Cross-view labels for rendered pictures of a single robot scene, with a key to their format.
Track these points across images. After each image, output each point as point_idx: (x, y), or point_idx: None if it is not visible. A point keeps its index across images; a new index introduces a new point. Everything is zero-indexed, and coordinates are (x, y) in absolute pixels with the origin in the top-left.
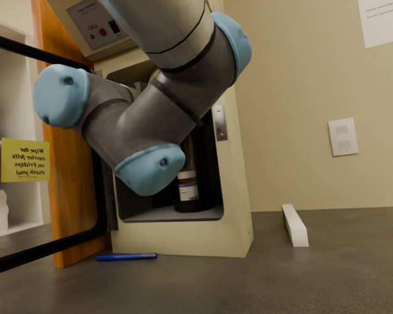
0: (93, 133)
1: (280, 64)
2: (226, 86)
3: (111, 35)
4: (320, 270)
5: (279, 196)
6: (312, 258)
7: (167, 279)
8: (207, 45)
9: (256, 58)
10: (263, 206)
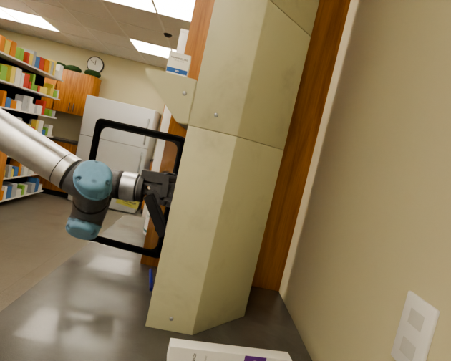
0: None
1: (406, 153)
2: (85, 200)
3: None
4: (115, 357)
5: (335, 354)
6: (137, 358)
7: (116, 296)
8: (59, 184)
9: (390, 132)
10: (322, 352)
